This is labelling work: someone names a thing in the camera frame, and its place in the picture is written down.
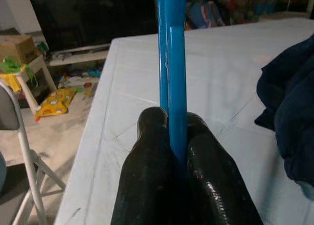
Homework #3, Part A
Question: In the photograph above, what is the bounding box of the white metal folding chair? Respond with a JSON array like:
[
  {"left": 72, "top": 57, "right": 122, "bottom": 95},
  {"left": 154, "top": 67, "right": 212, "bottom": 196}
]
[{"left": 0, "top": 79, "right": 67, "bottom": 225}]

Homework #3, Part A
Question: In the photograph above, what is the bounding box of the black television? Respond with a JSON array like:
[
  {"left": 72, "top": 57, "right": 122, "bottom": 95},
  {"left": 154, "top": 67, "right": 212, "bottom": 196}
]
[{"left": 26, "top": 0, "right": 159, "bottom": 53}]

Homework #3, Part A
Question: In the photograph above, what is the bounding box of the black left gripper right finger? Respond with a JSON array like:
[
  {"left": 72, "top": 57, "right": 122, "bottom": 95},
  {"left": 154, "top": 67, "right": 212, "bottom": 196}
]
[{"left": 183, "top": 111, "right": 264, "bottom": 225}]

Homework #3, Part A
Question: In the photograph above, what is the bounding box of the navy blue garment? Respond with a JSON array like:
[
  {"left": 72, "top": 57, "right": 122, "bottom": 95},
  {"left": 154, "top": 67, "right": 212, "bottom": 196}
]
[{"left": 254, "top": 32, "right": 314, "bottom": 196}]

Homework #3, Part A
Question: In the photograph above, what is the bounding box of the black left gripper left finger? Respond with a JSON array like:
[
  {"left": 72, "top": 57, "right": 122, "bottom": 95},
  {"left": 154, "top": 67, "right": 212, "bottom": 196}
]
[{"left": 110, "top": 106, "right": 183, "bottom": 225}]

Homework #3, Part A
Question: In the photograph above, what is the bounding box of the white folding table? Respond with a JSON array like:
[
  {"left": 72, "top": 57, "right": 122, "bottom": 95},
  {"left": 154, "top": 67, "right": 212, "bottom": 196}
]
[{"left": 53, "top": 18, "right": 314, "bottom": 225}]

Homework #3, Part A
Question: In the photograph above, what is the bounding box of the colourful printed bag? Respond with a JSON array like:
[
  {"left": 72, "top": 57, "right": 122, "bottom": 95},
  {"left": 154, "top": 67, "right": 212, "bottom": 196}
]
[{"left": 187, "top": 0, "right": 225, "bottom": 31}]

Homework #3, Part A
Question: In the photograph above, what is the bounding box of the yellow printed snack bag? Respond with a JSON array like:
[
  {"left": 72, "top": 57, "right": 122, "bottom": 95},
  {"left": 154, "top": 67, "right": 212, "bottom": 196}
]
[{"left": 34, "top": 87, "right": 78, "bottom": 123}]

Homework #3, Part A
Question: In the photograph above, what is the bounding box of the small white side table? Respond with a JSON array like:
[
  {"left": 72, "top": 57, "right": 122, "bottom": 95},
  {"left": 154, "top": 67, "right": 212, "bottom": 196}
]
[{"left": 0, "top": 54, "right": 58, "bottom": 108}]

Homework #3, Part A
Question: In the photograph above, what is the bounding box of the blue plastic hanger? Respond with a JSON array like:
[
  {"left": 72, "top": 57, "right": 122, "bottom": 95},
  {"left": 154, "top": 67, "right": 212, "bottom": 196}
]
[{"left": 156, "top": 0, "right": 188, "bottom": 181}]

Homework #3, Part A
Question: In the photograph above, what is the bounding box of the brown cardboard box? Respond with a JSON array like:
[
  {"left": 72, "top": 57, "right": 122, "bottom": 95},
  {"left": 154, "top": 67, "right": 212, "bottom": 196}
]
[{"left": 0, "top": 35, "right": 39, "bottom": 65}]

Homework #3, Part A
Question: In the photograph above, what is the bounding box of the white low shelf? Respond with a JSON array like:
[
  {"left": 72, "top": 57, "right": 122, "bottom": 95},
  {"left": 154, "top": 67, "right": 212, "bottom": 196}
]
[{"left": 48, "top": 43, "right": 111, "bottom": 66}]

